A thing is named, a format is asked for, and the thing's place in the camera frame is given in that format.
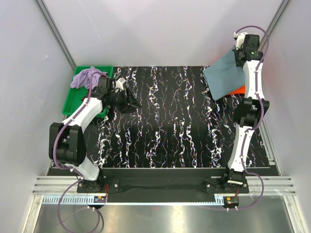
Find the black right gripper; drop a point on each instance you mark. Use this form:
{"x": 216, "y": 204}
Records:
{"x": 235, "y": 51}

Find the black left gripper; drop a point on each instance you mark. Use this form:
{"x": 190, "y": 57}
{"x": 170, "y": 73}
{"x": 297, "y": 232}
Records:
{"x": 129, "y": 103}

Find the grey blue t shirt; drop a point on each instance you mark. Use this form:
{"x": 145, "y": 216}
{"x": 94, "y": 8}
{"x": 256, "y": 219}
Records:
{"x": 223, "y": 76}

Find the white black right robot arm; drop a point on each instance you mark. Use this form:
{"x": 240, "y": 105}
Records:
{"x": 249, "y": 113}

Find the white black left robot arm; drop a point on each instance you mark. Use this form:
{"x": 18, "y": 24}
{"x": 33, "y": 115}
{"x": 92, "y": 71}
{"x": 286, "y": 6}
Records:
{"x": 67, "y": 146}

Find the folded orange t shirt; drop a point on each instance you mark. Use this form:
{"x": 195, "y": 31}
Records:
{"x": 240, "y": 90}

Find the dark red t shirt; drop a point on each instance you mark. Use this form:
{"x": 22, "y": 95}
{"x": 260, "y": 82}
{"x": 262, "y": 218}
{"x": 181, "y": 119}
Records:
{"x": 100, "y": 84}

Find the lilac t shirt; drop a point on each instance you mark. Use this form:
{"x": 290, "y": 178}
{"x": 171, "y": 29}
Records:
{"x": 87, "y": 78}

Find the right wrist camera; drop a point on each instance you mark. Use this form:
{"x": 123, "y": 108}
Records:
{"x": 239, "y": 38}

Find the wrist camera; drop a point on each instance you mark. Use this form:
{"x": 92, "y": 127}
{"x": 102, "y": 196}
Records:
{"x": 239, "y": 38}
{"x": 120, "y": 84}

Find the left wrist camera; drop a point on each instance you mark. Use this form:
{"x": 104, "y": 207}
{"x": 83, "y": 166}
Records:
{"x": 120, "y": 84}

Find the right corner frame post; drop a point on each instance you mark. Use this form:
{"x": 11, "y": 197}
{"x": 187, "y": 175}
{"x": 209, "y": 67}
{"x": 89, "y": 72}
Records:
{"x": 265, "y": 41}

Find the corner frame post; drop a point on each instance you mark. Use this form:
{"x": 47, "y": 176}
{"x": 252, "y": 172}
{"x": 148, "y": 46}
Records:
{"x": 265, "y": 41}
{"x": 54, "y": 30}

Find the aluminium frame rail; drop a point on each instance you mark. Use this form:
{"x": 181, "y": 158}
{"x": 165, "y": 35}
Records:
{"x": 56, "y": 185}

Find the white slotted cable duct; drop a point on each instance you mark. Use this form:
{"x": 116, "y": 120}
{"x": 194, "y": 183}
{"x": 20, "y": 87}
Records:
{"x": 113, "y": 200}

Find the left corner frame post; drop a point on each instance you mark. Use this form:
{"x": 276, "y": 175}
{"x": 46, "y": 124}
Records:
{"x": 54, "y": 30}

